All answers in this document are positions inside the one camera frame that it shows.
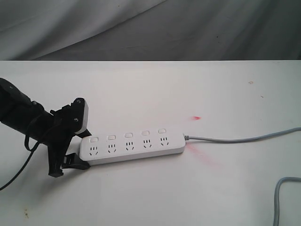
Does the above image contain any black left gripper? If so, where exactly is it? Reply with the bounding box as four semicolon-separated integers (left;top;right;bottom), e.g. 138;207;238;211
43;105;91;177

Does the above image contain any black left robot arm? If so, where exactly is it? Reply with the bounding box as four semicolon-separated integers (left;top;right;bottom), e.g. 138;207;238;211
0;78;91;178

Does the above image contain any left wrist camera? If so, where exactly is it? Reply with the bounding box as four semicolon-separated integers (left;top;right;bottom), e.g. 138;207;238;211
71;97;88;135

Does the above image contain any white five-socket power strip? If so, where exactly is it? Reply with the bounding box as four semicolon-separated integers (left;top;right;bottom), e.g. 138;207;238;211
79;127;186;166

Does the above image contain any white backdrop cloth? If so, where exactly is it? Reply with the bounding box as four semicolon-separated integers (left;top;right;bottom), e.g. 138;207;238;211
0;0;301;61

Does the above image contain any grey power cable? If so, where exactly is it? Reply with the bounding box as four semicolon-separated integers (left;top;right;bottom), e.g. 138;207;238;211
182;127;301;226

